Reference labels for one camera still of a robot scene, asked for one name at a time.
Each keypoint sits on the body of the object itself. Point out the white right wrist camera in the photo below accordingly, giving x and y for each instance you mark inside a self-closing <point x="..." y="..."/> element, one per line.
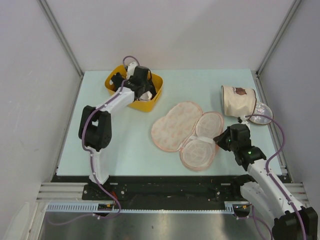
<point x="242" y="120"/>

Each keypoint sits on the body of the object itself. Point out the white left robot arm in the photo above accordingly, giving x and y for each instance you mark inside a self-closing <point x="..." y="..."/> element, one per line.
<point x="95" y="130"/>

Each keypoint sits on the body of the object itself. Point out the pink tulip mesh laundry bag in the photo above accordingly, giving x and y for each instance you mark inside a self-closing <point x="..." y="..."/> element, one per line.
<point x="188" y="130"/>

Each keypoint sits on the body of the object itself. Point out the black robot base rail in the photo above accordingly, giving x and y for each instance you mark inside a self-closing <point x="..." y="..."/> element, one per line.
<point x="159" y="190"/>

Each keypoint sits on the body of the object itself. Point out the white satin bra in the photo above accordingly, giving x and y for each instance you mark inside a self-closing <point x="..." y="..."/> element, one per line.
<point x="145" y="97"/>

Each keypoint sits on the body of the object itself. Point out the yellow plastic basket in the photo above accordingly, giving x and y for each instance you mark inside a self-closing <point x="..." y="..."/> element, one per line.
<point x="143" y="106"/>

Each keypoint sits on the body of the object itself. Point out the beige fabric storage bag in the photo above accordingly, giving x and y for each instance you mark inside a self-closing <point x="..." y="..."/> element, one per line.
<point x="243" y="101"/>

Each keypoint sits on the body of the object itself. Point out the black clothes pile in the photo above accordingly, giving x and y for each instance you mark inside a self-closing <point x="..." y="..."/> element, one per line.
<point x="139" y="83"/>

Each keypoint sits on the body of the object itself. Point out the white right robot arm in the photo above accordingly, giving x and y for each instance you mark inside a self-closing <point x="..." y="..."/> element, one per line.
<point x="288" y="217"/>

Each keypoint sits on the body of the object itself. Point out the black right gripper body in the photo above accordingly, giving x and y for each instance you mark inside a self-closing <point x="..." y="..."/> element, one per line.
<point x="234" y="146"/>

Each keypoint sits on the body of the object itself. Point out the white slotted cable duct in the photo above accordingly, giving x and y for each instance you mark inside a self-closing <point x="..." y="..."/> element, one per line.
<point x="226" y="207"/>

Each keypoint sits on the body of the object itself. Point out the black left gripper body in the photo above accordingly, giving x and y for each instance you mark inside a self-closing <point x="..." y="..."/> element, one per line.
<point x="145" y="86"/>

